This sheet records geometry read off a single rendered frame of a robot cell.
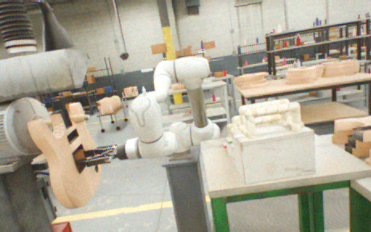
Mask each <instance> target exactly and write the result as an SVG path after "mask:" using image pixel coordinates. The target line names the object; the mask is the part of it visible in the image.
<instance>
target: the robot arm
mask: <svg viewBox="0 0 371 232"><path fill-rule="evenodd" d="M209 74H210V67H209V64H208V60H206V59H205V58H203V57H198V56H191V57H185V58H182V59H179V60H170V61H169V60H163V61H162V62H160V63H159V64H158V66H157V67H156V69H155V75H154V79H155V81H154V83H155V92H151V93H148V94H147V95H146V96H145V97H137V98H136V99H134V100H133V101H132V102H131V103H130V106H129V118H130V121H131V124H132V126H133V129H134V131H135V133H136V134H137V136H138V138H136V139H129V140H127V141H126V142H123V143H118V144H111V145H105V146H100V147H97V148H94V149H92V150H87V151H83V152H84V155H85V158H81V159H76V163H77V167H78V166H82V165H86V166H87V168H89V167H92V166H96V165H98V164H110V163H111V160H114V159H116V158H118V159H119V160H127V159H129V160H137V159H153V158H162V157H164V156H166V157H170V159H169V161H170V162H171V161H176V160H191V159H192V153H193V152H194V149H191V148H190V147H192V146H200V142H202V141H205V140H210V139H219V138H220V129H219V127H218V126H217V125H216V124H214V123H212V122H211V121H210V120H209V119H208V118H207V114H206V107H205V103H204V94H203V90H202V83H203V81H204V78H207V77H208V76H209ZM177 82H182V84H183V85H184V87H186V89H187V92H188V100H189V103H190V106H191V108H192V117H193V120H194V122H193V124H192V126H187V124H186V123H184V122H174V123H172V124H171V125H170V130H169V132H164V131H163V124H162V122H163V118H162V114H161V108H160V106H159V103H162V102H163V101H164V100H166V98H167V93H168V91H169V89H170V85H171V84H174V83H177ZM90 156H93V157H90ZM87 157H90V158H88V159H87Z"/></svg>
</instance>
